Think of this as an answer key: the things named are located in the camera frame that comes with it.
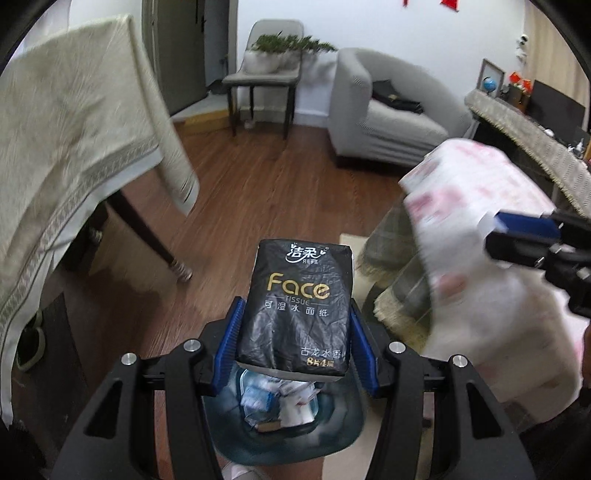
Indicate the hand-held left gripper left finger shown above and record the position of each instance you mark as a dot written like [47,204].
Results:
[226,351]

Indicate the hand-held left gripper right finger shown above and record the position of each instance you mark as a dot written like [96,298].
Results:
[363,356]

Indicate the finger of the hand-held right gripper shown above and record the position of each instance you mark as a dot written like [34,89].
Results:
[526,224]
[517,249]

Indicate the dark trash bin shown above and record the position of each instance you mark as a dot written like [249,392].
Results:
[339,415]

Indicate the black tissue packet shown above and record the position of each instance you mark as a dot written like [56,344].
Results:
[295,314]

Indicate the white crumpled packaging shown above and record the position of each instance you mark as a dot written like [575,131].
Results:
[298,404]

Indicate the side counter with lace cloth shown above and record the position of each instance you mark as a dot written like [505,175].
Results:
[531,138]

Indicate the plaid fringed table cover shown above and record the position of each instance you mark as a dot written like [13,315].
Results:
[401,277]

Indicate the black monitor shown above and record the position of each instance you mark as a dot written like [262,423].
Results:
[556,106]

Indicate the small blue globe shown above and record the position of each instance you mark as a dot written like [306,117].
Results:
[491,85]

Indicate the red ornament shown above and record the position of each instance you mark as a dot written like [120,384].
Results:
[521,81]

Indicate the dark wooden table leg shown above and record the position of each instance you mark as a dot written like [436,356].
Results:
[143,230]

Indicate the grey armchair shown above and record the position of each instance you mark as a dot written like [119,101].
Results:
[392,134]

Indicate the beige curtain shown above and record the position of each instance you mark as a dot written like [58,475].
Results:
[551,46]

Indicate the black bag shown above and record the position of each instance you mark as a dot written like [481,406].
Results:
[397,98]

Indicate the grey slipper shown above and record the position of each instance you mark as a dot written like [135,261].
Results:
[31,341]

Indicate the grey chair with black legs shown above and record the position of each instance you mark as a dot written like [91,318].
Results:
[258,80]

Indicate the potted plant in white pot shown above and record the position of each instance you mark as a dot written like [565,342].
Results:
[309,48]
[263,57]

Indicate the beige patterned tablecloth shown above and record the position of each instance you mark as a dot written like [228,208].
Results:
[69,115]

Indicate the grey door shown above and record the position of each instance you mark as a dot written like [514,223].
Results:
[180,55]

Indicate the picture frame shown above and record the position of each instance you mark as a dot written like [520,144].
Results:
[498,69]

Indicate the white wall camera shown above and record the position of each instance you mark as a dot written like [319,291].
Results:
[522,45]

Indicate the red wall poster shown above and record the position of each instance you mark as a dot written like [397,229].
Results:
[450,4]

